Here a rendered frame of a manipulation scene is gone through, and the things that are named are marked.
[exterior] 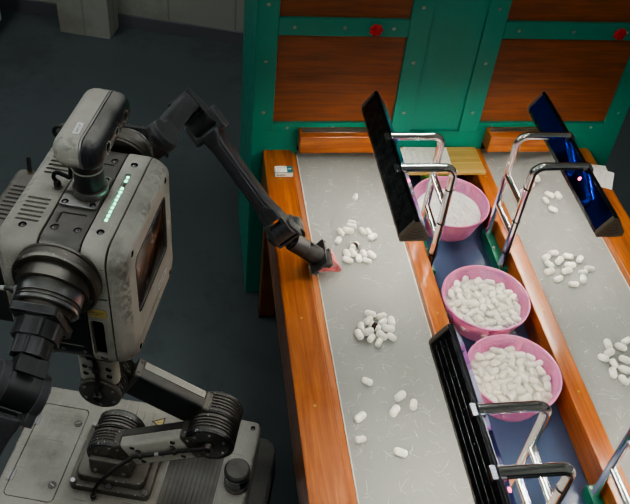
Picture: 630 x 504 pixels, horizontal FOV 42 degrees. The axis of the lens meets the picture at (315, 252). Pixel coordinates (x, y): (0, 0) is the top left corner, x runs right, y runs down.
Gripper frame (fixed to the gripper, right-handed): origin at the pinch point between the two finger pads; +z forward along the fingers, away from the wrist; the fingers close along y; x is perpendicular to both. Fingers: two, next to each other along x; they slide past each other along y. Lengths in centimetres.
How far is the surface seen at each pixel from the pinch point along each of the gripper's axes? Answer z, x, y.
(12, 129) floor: -53, 142, 179
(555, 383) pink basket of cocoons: 43, -34, -45
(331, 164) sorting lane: 6, -2, 54
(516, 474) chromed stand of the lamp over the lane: -9, -40, -93
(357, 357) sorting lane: 1.6, 0.7, -32.9
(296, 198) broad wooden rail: -7.7, 5.5, 32.7
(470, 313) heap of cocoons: 29.4, -22.7, -18.6
